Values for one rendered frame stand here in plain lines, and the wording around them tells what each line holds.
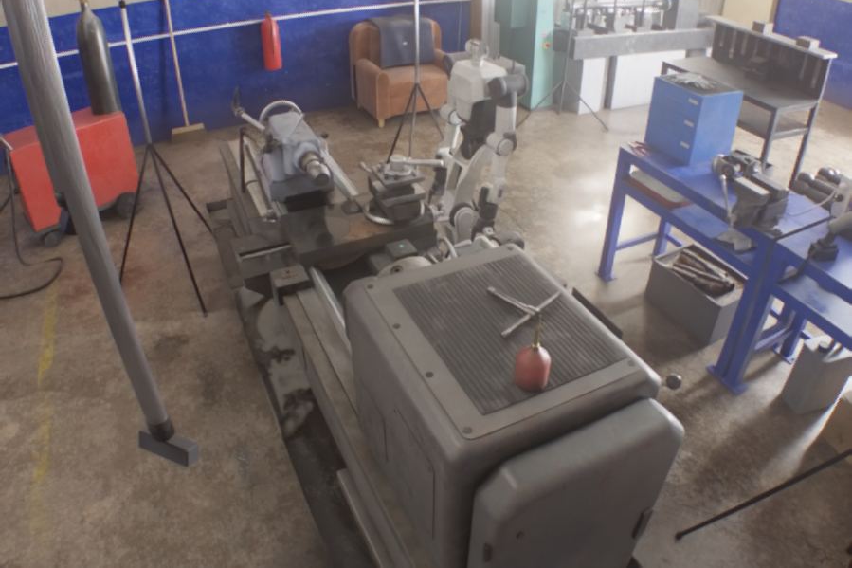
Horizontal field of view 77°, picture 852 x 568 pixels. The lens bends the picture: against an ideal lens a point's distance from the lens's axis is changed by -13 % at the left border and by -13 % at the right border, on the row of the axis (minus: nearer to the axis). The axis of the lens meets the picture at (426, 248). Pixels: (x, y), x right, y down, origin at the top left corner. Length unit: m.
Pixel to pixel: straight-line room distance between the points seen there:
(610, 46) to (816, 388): 4.28
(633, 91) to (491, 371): 5.87
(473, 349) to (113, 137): 3.81
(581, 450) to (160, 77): 5.44
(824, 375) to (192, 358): 3.17
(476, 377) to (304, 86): 5.36
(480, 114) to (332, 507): 1.83
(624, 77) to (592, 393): 5.71
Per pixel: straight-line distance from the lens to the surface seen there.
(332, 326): 2.10
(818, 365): 3.20
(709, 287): 3.52
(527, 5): 6.23
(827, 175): 5.55
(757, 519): 2.88
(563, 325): 1.33
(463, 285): 1.42
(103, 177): 4.77
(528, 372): 1.14
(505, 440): 1.11
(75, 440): 3.22
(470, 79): 2.86
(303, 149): 2.63
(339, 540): 2.07
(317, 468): 2.24
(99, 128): 4.66
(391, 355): 1.26
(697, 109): 3.33
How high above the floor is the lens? 2.18
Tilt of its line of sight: 33 degrees down
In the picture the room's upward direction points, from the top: straight up
